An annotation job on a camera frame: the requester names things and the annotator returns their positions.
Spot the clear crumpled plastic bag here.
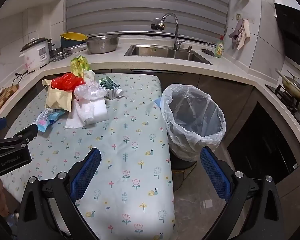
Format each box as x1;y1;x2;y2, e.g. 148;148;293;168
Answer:
74;84;107;101

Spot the white foam block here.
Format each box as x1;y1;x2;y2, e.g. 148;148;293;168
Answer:
85;99;109;125

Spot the green dish soap bottle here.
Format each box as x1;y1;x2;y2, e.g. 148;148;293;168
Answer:
214;36;225;58

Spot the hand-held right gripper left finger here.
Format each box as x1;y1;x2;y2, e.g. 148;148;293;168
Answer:
17;147;102;240

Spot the wooden checkered cutting board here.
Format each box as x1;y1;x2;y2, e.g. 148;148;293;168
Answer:
0;84;20;121

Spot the black built-in oven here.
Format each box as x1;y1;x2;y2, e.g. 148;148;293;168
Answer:
226;101;298;185

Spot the brown base cabinet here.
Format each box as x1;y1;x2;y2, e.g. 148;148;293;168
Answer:
130;69;259;135

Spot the frying pan with glass lid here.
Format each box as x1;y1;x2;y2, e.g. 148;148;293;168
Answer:
275;69;300;102

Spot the green white drink carton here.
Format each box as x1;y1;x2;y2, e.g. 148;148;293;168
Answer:
99;77;124;100

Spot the floral tablecloth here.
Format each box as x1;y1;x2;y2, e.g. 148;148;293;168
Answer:
0;73;177;240

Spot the white rice cooker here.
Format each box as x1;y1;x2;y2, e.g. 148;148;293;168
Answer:
19;38;53;72

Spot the metal baking tray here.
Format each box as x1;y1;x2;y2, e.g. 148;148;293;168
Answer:
62;42;88;52

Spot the crumpled white tissue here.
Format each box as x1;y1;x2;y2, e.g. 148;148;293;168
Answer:
83;70;102;88

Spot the blue pink tissue packet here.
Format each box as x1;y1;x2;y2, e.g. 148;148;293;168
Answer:
37;109;65;132

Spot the stainless steel sink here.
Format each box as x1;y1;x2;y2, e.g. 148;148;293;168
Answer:
124;44;213;65

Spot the beige hanging cloth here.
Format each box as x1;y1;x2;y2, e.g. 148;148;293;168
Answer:
237;19;251;50

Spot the black gas stove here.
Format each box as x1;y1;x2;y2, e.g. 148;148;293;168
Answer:
265;84;300;132

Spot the stainless steel colander bowl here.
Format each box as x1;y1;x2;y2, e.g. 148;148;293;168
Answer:
86;35;121;54

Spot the yellow and blue basin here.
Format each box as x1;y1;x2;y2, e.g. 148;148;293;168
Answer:
60;32;89;48

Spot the grey window blind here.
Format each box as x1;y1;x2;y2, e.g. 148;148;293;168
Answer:
65;0;231;37

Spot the purple hanging cloth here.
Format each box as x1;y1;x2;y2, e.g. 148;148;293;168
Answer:
229;20;244;50

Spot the black range hood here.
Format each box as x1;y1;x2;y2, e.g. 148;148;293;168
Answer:
274;2;300;44

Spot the steel steamer rack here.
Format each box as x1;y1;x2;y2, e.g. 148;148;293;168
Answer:
49;50;72;62

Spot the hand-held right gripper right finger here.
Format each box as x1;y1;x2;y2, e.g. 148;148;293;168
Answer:
200;146;284;240

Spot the trash bin with plastic liner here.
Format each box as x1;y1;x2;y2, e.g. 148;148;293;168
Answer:
161;83;227;162

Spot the beige kraft paper bag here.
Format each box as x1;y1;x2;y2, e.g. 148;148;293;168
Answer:
42;79;77;112

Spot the chrome kitchen faucet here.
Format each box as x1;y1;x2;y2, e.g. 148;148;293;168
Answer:
151;12;186;51

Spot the red plastic bag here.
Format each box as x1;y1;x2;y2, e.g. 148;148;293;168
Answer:
51;73;86;92

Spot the black power cord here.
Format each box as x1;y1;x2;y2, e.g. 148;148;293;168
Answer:
12;70;31;86

